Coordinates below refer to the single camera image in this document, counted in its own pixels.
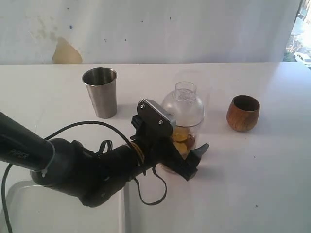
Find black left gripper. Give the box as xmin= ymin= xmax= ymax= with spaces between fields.
xmin=131 ymin=99 xmax=209 ymax=181

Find clear dome strainer lid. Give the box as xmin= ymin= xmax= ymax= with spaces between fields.
xmin=161 ymin=81 xmax=205 ymax=127

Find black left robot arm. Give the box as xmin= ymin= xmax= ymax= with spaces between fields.
xmin=0 ymin=99 xmax=209 ymax=208

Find clear plastic shaker cup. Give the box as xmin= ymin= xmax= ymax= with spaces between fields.
xmin=157 ymin=123 xmax=202 ymax=174

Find coins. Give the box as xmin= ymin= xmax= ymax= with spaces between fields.
xmin=171 ymin=127 xmax=196 ymax=160

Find brown wooden cup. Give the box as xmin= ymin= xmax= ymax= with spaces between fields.
xmin=226 ymin=95 xmax=260 ymax=132

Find translucent white plastic container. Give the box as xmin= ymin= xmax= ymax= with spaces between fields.
xmin=194 ymin=71 xmax=212 ymax=133

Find stainless steel cup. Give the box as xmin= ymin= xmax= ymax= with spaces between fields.
xmin=82 ymin=67 xmax=117 ymax=119

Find white metal tray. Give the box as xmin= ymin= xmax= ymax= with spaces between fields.
xmin=6 ymin=181 xmax=125 ymax=233

